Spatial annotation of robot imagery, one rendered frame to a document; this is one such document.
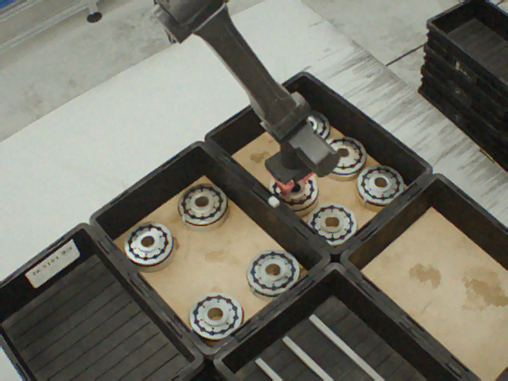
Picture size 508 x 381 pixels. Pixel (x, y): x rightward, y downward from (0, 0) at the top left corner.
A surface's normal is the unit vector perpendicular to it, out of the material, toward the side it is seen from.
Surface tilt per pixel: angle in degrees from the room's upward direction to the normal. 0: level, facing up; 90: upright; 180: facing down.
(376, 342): 0
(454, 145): 0
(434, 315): 0
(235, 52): 90
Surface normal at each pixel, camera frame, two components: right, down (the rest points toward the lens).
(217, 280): -0.07, -0.59
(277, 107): 0.58, 0.64
